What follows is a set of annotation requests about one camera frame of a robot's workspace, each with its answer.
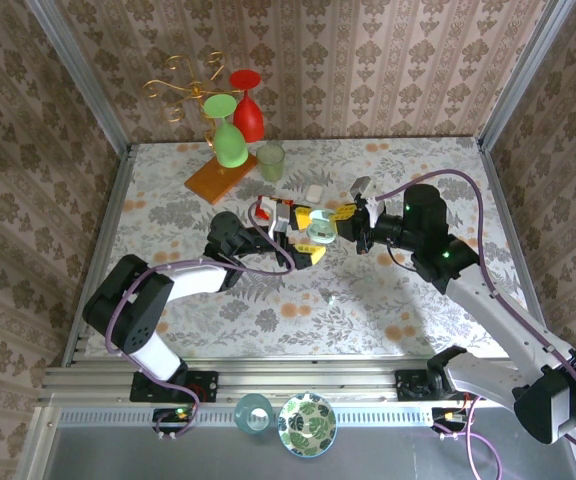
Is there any green earbuds charging case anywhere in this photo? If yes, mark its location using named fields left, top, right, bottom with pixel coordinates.
left=306, top=208, right=338, bottom=246

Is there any red snack packet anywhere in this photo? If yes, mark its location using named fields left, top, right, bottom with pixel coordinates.
left=255, top=195, right=295, bottom=222

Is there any orange wooden board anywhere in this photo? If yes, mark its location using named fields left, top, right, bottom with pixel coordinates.
left=183, top=152, right=260, bottom=206

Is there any translucent green cup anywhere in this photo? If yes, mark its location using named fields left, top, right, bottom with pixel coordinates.
left=255, top=143, right=286, bottom=183

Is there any floral patterned tablecloth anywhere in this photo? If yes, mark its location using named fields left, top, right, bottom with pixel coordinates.
left=83, top=138, right=545, bottom=359

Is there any green wine glass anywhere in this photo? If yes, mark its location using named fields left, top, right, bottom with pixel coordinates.
left=202, top=93, right=249, bottom=169

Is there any red wine glass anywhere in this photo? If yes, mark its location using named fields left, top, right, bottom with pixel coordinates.
left=228, top=69, right=265, bottom=144

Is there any leaf pattern bowl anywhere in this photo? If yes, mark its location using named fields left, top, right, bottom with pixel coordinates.
left=277, top=392, right=339, bottom=457

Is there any teal drinking glass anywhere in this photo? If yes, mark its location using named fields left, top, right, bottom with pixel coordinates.
left=233, top=393, right=274, bottom=437

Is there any small circuit board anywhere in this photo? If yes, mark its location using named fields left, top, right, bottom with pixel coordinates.
left=152, top=407, right=197, bottom=435
left=431, top=407, right=474, bottom=435

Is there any grey metal panel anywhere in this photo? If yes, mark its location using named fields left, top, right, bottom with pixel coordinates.
left=32, top=405, right=576, bottom=480

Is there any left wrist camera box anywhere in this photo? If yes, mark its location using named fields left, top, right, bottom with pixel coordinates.
left=249, top=197, right=292, bottom=236

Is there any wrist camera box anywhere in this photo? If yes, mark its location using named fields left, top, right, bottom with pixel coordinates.
left=348, top=175, right=387, bottom=226
left=249, top=197, right=292, bottom=236

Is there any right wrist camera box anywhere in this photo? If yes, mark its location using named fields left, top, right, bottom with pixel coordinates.
left=348, top=175, right=387, bottom=226

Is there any purple cable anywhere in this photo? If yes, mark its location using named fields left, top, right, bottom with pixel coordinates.
left=372, top=169, right=576, bottom=480
left=105, top=199, right=299, bottom=441

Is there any aluminium side rail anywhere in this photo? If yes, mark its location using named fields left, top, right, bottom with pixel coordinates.
left=62, top=144, right=137, bottom=369
left=477, top=139, right=559, bottom=361

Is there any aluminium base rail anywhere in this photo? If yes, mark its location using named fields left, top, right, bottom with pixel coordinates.
left=37, top=357, right=576, bottom=406

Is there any gold wire glass rack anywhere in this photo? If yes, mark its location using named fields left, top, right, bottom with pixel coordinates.
left=141, top=49, right=230, bottom=151

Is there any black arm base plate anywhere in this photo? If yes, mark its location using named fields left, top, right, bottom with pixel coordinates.
left=394, top=368, right=488, bottom=402
left=129, top=370, right=219, bottom=404

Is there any grey slotted cable duct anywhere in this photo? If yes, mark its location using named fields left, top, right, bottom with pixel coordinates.
left=57, top=405, right=564, bottom=427

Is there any aluminium frame post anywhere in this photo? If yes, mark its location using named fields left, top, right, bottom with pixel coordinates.
left=26, top=0, right=132, bottom=151
left=477, top=0, right=576, bottom=151

